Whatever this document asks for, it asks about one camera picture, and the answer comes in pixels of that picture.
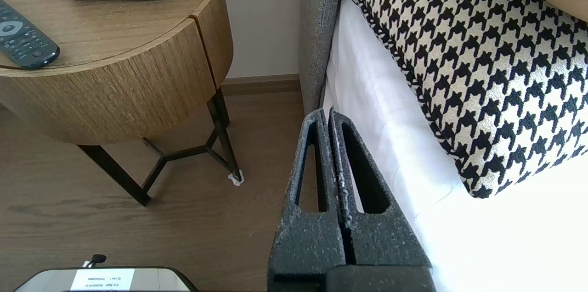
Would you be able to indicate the grey fabric headboard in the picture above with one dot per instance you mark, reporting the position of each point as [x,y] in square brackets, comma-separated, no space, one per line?
[319,30]

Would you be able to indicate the black white houndstooth pillow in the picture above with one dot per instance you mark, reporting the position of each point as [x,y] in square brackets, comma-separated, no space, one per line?
[482,67]

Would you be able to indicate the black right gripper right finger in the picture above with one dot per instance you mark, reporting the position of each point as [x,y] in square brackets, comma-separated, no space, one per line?
[386,241]

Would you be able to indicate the round wooden bedside table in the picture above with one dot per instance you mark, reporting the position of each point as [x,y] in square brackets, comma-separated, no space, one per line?
[115,30]

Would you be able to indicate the black metal table legs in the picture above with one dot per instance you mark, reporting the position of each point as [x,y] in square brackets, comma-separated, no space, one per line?
[115,172]

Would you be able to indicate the white table foot pad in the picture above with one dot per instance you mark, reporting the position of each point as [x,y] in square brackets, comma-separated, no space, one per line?
[236,178]

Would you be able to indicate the white bed with grey headboard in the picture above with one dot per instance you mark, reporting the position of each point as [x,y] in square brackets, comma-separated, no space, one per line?
[505,246]

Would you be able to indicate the round wooden side table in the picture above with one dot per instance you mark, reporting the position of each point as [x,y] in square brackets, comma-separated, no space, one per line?
[115,99]

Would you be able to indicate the white labelled robot housing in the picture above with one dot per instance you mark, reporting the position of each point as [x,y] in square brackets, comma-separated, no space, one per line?
[55,280]

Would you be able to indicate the black tv remote control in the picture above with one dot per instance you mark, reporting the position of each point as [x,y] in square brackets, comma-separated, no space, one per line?
[23,42]

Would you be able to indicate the small black knob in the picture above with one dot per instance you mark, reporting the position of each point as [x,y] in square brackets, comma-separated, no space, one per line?
[98,259]

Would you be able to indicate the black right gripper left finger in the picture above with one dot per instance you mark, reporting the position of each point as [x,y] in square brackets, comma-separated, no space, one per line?
[308,241]

